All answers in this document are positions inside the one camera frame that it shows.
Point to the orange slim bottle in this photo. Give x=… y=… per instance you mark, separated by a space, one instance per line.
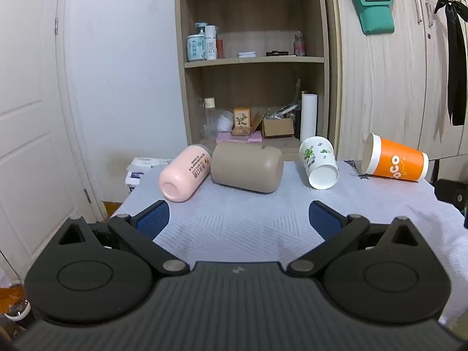
x=219 y=47

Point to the pink small bottle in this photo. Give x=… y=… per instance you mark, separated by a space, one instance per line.
x=299 y=44

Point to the teal white pump bottle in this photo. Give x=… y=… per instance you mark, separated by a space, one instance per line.
x=195 y=45

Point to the white tissue packs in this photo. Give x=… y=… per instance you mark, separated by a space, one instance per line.
x=142 y=170

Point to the wooden floral box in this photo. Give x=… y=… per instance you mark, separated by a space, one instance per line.
x=242 y=120

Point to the white small cup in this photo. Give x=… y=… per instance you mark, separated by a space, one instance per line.
x=225 y=121

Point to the white paper cup green print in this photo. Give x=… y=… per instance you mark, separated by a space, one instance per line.
x=319 y=166

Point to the white tube bottle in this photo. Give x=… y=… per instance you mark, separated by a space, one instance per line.
x=210 y=44

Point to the black flat item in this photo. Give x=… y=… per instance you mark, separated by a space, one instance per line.
x=277 y=53

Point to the wooden shelf unit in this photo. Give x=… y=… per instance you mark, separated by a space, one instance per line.
x=256 y=80

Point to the wooden wardrobe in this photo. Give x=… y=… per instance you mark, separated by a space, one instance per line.
x=387 y=80

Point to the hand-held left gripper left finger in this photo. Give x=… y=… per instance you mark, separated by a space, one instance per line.
x=153 y=220

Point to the white door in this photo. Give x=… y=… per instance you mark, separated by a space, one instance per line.
x=29 y=98

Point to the clear bottle cream cap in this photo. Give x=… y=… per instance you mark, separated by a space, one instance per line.
x=210 y=117

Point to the black ribbon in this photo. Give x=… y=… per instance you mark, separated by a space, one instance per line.
x=455 y=62

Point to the white flat box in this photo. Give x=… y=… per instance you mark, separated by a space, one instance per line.
x=246 y=55

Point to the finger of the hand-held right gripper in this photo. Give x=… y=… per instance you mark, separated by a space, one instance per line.
x=453 y=191

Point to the orange paper cup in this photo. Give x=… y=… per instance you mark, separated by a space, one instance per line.
x=396 y=161

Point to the white quilted table cloth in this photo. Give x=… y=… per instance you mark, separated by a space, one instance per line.
x=248 y=212

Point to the pink cup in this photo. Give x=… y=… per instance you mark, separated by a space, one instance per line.
x=184 y=172

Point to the teal Redmi box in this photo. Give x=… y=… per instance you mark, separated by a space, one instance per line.
x=374 y=11

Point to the open cardboard box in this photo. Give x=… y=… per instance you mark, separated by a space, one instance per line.
x=276 y=127

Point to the white paper roll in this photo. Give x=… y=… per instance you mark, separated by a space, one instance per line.
x=308 y=117

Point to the taupe cup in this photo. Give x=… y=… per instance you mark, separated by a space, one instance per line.
x=246 y=167

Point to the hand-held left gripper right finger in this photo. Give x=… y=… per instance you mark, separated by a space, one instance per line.
x=324 y=220

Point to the pink flat box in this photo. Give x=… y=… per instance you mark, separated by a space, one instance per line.
x=237 y=138

